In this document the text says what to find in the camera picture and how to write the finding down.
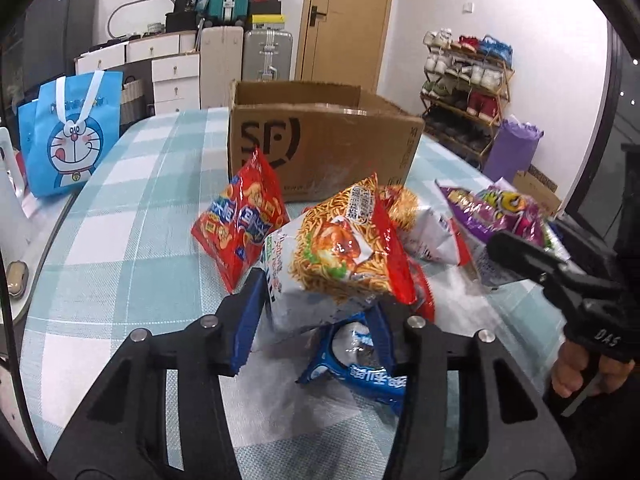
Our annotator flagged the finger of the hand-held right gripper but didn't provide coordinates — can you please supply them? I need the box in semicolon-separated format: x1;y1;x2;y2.
486;231;586;291
552;217;621;281

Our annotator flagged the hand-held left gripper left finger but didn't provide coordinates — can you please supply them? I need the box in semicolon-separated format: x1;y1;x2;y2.
47;267;271;480

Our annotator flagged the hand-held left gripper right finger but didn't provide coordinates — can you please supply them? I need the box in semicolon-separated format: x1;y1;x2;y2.
365;300;578;480

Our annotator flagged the blue cookie packet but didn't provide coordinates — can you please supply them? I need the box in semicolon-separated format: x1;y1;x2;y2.
296;312;408;406

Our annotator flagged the purple snack packet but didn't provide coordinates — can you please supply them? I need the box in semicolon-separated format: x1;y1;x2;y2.
435;180;571;288

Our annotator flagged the orange noodle snack packet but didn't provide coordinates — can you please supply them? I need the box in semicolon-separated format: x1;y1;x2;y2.
261;173;418;333

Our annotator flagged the white orange snack packet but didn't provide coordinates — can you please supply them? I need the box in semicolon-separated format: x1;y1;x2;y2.
382;185;473;267

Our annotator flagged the red biscuit packet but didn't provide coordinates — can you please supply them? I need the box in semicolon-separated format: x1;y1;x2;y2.
191;147;291;293

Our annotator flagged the brown cardboard box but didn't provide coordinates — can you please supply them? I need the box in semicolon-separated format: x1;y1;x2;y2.
228;79;426;203

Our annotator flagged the person's right hand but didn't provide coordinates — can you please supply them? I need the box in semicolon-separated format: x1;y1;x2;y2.
550;337;636;401

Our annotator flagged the small cardboard box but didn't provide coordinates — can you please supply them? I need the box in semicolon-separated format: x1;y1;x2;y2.
512;164;563;218

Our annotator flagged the purple bag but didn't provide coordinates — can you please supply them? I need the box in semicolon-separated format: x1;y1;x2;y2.
484;117;545;186

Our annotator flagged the wooden shoe rack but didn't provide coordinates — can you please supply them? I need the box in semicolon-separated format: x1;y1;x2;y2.
419;30;516;171

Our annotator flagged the group of shoes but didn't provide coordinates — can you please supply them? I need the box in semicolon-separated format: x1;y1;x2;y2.
422;30;513;158

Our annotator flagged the white side table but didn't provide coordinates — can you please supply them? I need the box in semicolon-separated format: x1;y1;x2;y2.
0;185;78;333

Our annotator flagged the beige computer mouse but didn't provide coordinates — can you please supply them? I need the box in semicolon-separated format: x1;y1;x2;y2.
7;259;32;298

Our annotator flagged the wicker basket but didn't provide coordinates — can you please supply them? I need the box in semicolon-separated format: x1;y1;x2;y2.
121;77;146;123

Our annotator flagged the beige suitcase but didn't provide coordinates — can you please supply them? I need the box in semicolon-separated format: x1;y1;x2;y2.
200;25;244;109

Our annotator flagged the blue cartoon tote bag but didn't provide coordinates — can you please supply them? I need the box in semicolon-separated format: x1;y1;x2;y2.
17;71;124;198

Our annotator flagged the white drawer cabinet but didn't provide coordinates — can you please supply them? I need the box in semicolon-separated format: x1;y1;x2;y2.
75;30;201;116

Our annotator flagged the silver suitcase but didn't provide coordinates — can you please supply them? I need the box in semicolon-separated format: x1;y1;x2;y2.
243;29;294;82

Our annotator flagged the white appliance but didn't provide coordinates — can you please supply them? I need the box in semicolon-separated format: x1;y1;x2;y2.
0;127;27;221

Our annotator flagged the wooden door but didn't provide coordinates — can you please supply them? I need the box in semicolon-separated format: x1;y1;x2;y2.
294;0;398;93

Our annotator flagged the grey curved hoop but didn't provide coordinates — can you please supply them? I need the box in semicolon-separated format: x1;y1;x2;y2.
106;0;174;41

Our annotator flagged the dark grey refrigerator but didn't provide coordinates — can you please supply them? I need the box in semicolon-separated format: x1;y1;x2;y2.
22;0;98;91

